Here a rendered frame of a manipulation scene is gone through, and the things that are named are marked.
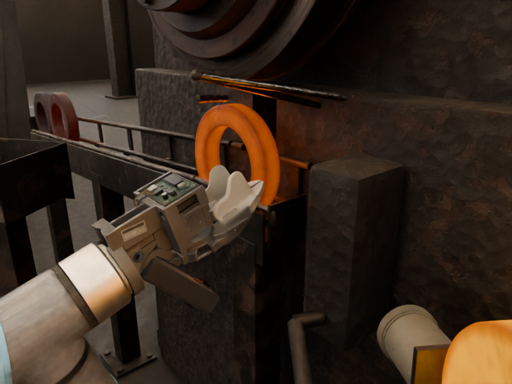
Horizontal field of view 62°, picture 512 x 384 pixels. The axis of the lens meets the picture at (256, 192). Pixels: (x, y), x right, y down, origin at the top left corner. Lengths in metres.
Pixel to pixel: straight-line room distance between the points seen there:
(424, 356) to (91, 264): 0.31
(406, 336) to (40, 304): 0.33
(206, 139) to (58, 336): 0.40
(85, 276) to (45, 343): 0.07
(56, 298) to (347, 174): 0.32
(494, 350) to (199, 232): 0.31
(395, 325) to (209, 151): 0.44
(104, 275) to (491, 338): 0.33
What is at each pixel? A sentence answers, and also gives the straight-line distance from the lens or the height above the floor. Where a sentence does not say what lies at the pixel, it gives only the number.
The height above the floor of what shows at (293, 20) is 0.96.
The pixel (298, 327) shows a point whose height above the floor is 0.60.
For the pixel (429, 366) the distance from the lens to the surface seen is 0.38.
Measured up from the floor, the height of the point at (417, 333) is 0.69.
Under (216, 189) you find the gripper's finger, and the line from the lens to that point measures 0.54.
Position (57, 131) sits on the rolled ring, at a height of 0.65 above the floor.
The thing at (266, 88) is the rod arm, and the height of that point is 0.88.
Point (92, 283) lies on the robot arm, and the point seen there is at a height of 0.72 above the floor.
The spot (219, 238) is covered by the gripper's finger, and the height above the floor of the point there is 0.73.
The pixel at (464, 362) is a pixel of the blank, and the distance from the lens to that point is 0.35.
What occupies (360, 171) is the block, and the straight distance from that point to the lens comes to 0.50.
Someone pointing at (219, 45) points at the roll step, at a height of 0.93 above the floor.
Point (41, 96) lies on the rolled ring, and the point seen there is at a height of 0.76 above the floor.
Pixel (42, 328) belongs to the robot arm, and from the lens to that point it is 0.44.
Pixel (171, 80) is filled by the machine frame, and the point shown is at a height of 0.86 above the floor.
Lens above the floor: 0.94
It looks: 20 degrees down
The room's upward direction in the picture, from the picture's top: straight up
